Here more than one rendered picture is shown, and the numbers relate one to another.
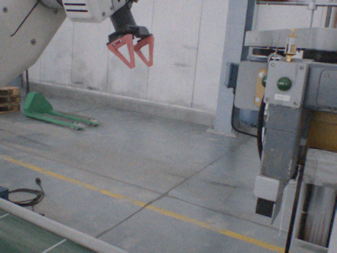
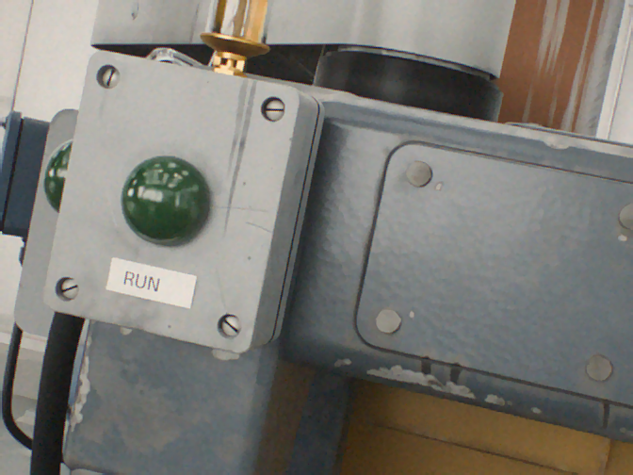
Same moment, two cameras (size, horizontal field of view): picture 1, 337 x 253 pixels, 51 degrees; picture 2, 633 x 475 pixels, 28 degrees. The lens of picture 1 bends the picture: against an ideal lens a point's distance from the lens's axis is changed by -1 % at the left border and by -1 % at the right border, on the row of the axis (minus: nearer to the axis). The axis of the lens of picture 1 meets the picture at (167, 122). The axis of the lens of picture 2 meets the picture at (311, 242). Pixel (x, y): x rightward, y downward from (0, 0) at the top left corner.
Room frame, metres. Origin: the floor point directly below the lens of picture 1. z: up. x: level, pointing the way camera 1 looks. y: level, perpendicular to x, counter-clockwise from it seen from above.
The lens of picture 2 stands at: (0.32, -0.16, 1.30)
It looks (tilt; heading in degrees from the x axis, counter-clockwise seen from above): 3 degrees down; 343
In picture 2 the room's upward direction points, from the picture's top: 12 degrees clockwise
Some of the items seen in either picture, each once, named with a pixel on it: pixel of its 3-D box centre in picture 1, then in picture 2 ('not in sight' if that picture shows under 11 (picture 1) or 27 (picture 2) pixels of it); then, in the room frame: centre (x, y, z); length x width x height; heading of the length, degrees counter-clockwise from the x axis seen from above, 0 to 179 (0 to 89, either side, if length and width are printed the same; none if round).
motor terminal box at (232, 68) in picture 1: (236, 78); (41, 194); (1.29, -0.23, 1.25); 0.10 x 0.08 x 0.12; 177
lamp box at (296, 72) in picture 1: (286, 83); (187, 202); (0.75, -0.24, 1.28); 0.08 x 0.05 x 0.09; 62
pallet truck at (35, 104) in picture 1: (56, 85); not in sight; (5.67, 1.85, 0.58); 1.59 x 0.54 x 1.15; 62
